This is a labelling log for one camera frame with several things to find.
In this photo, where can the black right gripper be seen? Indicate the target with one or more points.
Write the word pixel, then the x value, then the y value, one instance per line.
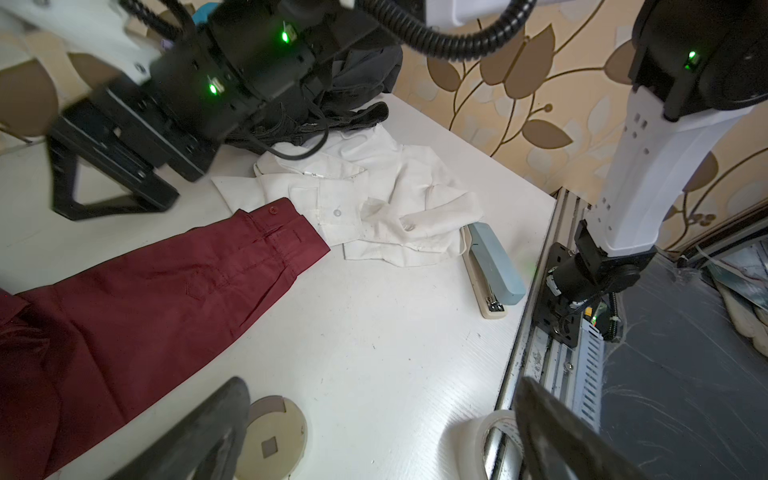
pixel 180 91

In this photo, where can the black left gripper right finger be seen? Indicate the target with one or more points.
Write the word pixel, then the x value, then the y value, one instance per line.
pixel 558 445

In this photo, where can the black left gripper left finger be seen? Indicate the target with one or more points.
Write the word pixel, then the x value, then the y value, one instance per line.
pixel 206 444

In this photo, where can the maroon shirt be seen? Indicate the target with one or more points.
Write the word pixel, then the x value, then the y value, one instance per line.
pixel 83 357

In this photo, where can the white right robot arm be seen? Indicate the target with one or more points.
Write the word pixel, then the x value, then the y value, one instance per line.
pixel 381 359

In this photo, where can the teal cloth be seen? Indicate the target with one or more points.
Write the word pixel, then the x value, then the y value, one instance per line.
pixel 202 13

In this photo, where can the dark grey cloth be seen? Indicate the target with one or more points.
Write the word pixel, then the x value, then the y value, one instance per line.
pixel 335 100

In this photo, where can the round beige disc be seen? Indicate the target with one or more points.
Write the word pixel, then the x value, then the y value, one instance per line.
pixel 276 440

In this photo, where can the clear tape roll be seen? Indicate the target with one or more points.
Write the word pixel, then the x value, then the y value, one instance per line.
pixel 488 447

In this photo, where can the light blue stapler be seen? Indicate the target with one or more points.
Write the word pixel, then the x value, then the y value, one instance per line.
pixel 495 281

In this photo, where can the white shirt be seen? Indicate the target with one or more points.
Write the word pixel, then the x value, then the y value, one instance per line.
pixel 377 198

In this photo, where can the slotted cable duct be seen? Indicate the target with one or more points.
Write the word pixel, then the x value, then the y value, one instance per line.
pixel 584 396

